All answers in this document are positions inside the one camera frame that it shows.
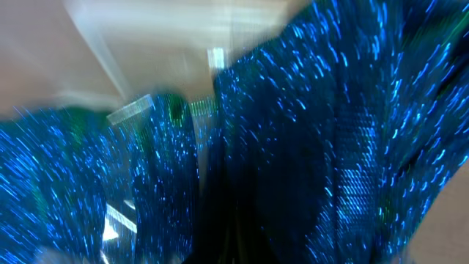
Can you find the blue sparkly garment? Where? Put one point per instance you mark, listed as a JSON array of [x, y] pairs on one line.
[[326, 144]]

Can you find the clear plastic storage bin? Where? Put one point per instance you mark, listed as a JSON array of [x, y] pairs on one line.
[[107, 109]]

